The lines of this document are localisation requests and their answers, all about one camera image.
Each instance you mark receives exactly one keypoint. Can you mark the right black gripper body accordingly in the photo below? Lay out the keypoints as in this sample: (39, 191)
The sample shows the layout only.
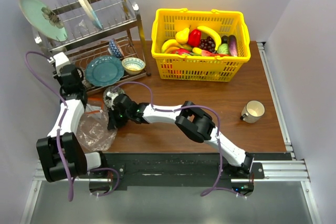
(119, 118)

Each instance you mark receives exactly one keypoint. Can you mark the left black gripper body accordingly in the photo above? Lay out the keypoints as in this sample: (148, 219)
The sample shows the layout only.
(59, 78)

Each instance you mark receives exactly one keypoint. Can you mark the clear orange zip bag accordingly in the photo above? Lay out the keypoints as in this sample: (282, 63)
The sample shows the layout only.
(92, 132)

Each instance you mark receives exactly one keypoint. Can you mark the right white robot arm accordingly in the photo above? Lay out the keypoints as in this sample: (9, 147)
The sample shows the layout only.
(194, 122)

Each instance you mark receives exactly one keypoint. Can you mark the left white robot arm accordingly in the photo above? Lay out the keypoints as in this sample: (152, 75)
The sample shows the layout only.
(60, 153)

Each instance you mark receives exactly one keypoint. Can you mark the patterned cup on rack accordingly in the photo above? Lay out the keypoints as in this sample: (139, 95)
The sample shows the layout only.
(86, 83)

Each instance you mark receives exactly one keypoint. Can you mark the black white leaf bowl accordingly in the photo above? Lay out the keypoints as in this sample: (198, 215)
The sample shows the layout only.
(110, 94)

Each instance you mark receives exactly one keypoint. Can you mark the teal scalloped plate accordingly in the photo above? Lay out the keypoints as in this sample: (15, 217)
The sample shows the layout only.
(104, 71)

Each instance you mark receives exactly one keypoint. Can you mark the yellow interior patterned bowl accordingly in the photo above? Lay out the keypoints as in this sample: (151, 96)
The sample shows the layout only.
(133, 65)

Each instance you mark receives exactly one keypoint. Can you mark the steel two-tier dish rack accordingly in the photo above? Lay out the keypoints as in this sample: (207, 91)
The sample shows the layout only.
(121, 20)

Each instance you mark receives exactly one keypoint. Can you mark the blue zigzag patterned cup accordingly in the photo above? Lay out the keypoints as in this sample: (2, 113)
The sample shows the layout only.
(114, 49)

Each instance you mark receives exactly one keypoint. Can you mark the mint green floral plate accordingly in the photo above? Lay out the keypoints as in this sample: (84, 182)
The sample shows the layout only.
(44, 19)

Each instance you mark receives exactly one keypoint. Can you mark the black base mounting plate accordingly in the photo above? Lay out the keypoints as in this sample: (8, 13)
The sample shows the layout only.
(202, 170)

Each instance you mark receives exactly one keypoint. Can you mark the yellow banana bunch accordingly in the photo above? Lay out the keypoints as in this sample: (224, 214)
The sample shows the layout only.
(172, 43)

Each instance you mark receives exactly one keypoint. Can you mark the red dragon fruit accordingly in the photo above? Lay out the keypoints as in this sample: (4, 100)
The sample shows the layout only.
(181, 51)

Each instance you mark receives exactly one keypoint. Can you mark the cream and blue plate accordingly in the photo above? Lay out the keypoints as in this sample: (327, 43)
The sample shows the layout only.
(90, 13)

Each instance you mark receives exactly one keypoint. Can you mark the yellow pear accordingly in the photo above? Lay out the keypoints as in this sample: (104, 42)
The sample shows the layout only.
(182, 36)

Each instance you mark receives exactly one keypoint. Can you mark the corn cob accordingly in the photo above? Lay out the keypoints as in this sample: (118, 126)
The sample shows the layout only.
(197, 51)

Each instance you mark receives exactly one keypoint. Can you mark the yellow plastic basket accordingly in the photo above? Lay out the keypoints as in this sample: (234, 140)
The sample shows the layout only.
(168, 22)

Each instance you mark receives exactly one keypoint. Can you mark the watermelon slice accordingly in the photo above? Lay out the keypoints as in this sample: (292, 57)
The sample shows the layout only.
(209, 54)

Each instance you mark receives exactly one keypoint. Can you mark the red bell pepper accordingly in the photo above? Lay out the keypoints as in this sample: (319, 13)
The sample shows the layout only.
(194, 38)

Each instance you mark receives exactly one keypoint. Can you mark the dark purple grapes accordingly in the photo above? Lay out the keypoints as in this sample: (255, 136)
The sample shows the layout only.
(207, 44)

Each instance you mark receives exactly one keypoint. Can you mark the long yellow banana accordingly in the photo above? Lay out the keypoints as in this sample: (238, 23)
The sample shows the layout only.
(213, 34)

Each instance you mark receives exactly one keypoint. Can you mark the green cabbage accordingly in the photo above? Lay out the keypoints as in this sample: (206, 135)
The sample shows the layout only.
(223, 49)

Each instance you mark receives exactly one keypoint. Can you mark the purple eggplant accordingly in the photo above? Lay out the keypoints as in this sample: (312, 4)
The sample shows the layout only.
(232, 45)

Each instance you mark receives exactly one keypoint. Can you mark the cream mug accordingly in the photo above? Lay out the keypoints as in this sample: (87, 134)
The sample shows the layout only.
(252, 111)

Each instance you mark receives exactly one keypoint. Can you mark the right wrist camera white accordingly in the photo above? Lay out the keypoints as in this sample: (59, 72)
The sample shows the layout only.
(110, 100)

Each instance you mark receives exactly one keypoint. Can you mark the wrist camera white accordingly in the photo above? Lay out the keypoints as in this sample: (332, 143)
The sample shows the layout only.
(58, 61)
(110, 100)

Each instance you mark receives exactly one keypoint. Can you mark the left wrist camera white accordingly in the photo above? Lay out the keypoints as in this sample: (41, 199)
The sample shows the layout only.
(58, 61)

